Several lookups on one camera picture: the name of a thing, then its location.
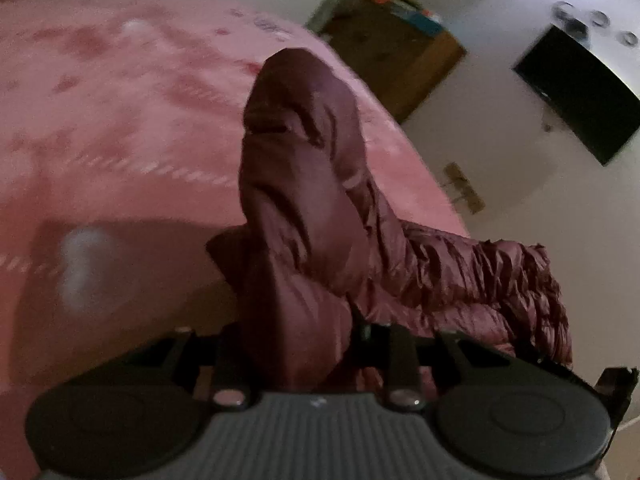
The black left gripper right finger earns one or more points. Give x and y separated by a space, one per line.
508 417

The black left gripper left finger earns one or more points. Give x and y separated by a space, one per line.
142 409

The maroon puffer jacket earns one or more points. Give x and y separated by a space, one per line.
321 245

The pink heart-print bed blanket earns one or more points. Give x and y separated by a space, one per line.
121 132

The wooden cabinet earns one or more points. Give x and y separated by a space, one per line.
400 63

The boxes on cabinet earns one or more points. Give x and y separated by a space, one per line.
414 13

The wall power sockets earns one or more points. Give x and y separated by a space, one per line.
461 188

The black wall television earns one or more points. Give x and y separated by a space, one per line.
600 109

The wall decoration plates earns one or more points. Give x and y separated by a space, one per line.
579 25

